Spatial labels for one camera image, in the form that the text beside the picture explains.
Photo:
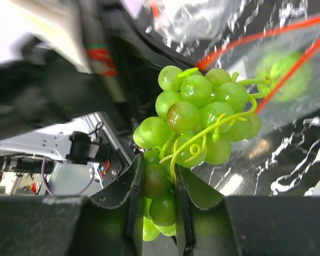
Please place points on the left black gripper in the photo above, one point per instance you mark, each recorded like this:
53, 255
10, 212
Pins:
81, 57

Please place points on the green leafy vegetable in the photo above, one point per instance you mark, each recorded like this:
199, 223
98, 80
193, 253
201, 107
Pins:
197, 118

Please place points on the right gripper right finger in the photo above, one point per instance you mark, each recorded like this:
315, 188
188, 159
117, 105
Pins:
196, 206

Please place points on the clear bag teal zipper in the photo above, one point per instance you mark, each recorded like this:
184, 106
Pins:
186, 21

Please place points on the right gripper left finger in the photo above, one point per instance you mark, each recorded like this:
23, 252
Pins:
118, 214

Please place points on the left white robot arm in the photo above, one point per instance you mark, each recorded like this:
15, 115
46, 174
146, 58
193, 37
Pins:
75, 149

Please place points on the clear bag orange zipper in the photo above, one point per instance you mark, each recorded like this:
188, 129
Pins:
289, 57

